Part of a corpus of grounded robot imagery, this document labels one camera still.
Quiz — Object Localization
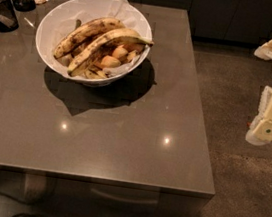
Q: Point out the spotted yellow banana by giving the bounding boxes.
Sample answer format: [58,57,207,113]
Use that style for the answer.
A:
[54,17,125,59]
[67,28,153,77]

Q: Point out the white ceramic bowl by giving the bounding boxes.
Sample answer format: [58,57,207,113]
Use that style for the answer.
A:
[35,0,152,87]

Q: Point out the white paper bowl liner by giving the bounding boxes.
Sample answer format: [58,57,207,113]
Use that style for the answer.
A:
[54,0,153,80]

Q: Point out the small orange fruit piece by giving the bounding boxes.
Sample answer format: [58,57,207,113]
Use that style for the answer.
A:
[111,47,129,60]

